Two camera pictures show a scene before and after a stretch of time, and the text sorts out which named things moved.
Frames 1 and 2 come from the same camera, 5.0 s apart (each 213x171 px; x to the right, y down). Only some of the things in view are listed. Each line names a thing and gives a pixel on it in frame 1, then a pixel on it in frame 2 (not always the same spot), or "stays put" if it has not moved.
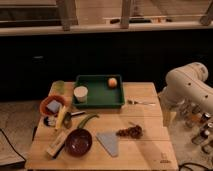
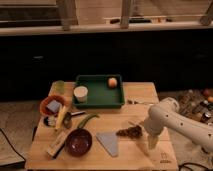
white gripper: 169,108 to 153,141
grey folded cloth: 110,142 stays put
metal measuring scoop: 67,118 stays put
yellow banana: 59,118 stays put
